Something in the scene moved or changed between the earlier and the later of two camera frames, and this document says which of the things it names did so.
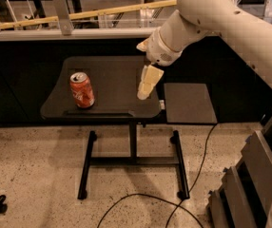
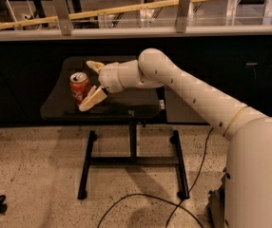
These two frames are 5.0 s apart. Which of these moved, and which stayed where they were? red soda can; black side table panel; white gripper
Moved: white gripper
Stayed: black side table panel; red soda can
